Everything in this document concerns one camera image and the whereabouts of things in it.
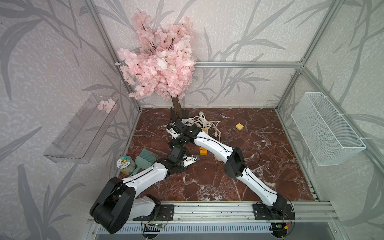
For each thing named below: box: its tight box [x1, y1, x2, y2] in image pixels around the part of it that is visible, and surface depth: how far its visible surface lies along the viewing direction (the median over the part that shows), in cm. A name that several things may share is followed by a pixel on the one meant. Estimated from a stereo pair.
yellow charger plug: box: [235, 122, 244, 131], surface depth 110 cm
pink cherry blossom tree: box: [116, 11, 196, 119], surface depth 75 cm
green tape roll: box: [116, 155, 136, 176], surface depth 84 cm
